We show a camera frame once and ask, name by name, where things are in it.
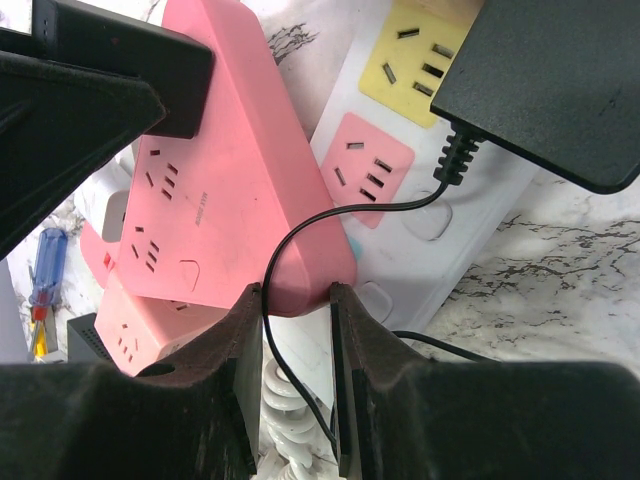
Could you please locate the white power strip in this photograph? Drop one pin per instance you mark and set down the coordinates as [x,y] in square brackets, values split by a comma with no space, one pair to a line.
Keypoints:
[377,141]

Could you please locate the right black flat box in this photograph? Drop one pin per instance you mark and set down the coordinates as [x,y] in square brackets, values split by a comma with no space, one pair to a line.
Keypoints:
[83,342]

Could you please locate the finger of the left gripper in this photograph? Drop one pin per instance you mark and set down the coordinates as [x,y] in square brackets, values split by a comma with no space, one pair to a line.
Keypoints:
[59,124]

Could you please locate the pink cube socket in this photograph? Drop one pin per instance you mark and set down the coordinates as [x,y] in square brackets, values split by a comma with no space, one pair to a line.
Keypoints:
[139,331]

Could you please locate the white plug adapter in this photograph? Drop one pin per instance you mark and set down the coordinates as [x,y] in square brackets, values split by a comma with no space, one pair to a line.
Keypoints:
[102,200]

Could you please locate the pink triangular power strip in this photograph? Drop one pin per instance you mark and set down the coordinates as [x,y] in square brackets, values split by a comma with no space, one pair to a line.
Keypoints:
[239,202]

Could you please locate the orange tan plug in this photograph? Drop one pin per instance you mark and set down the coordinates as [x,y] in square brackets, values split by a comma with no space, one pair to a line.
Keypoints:
[463,12]

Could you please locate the small black charger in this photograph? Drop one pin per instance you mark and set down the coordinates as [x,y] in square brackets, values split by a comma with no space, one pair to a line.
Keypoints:
[177,67]

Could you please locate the pink square plug adapter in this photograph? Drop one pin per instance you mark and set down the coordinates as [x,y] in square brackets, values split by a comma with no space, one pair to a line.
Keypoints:
[99,255]

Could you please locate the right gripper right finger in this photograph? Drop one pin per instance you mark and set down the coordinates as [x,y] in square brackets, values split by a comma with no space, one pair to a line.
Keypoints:
[399,415]

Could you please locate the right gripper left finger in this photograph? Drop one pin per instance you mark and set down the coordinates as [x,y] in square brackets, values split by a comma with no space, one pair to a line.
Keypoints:
[192,415]

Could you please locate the large black adapter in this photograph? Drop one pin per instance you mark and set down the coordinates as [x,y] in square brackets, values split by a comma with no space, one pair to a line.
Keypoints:
[554,82]

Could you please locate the yellow red screwdriver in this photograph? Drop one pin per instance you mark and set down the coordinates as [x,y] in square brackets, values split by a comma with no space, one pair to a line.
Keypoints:
[38,345]

